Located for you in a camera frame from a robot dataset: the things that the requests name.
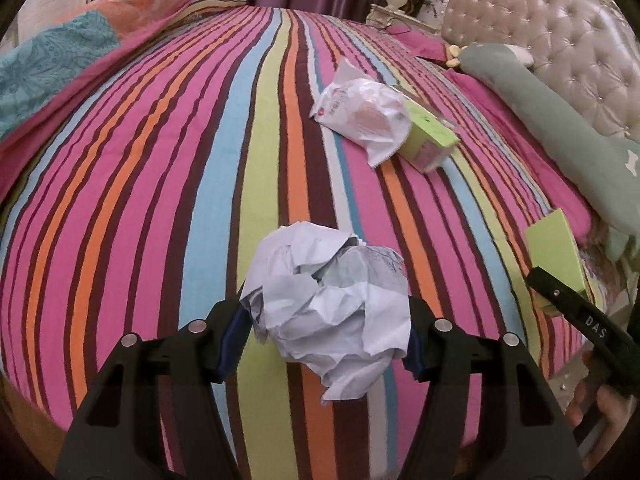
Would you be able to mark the pink pillow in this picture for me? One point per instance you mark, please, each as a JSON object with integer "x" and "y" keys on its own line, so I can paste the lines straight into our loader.
{"x": 420, "y": 44}

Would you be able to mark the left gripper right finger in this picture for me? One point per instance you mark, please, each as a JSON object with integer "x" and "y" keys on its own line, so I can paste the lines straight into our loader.
{"x": 522, "y": 433}

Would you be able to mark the green long bolster pillow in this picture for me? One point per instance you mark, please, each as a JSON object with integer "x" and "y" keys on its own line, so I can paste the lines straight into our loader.
{"x": 605, "y": 170}

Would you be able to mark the yellow plush toy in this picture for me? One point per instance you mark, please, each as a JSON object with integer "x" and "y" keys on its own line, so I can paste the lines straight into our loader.
{"x": 453, "y": 56}

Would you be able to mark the orange teal folded quilt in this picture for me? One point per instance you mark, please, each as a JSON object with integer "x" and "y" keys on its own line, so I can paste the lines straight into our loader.
{"x": 43, "y": 79}

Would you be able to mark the green box with label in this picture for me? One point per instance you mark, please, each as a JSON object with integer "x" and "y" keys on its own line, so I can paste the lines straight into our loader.
{"x": 552, "y": 247}

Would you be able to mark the white nightstand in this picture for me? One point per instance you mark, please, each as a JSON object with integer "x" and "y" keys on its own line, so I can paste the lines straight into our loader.
{"x": 381, "y": 17}

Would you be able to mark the white wardrobe cabinet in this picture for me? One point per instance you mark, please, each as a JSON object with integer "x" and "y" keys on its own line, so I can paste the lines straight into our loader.
{"x": 36, "y": 15}

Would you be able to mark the grey-white paper ball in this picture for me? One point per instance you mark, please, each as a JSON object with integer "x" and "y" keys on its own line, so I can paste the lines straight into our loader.
{"x": 330, "y": 301}

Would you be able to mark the person's right hand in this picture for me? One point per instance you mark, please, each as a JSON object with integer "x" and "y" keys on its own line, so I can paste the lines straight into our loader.
{"x": 616, "y": 411}

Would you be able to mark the white plastic bag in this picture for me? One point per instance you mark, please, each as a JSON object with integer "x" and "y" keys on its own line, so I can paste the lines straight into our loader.
{"x": 364, "y": 111}

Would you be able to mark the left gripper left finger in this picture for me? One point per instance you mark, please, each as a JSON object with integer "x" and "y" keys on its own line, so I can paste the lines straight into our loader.
{"x": 116, "y": 432}

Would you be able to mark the striped colourful bed sheet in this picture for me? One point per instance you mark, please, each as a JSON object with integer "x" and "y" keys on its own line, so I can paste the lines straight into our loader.
{"x": 255, "y": 243}

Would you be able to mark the pink blanket under bolster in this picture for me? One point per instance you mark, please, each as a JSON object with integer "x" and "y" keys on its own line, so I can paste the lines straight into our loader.
{"x": 561, "y": 193}

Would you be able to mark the green cardboard box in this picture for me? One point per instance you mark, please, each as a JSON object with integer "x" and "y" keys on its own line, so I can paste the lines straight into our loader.
{"x": 431, "y": 139}

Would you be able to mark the tufted beige headboard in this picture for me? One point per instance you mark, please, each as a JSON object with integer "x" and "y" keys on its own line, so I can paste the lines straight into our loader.
{"x": 584, "y": 50}

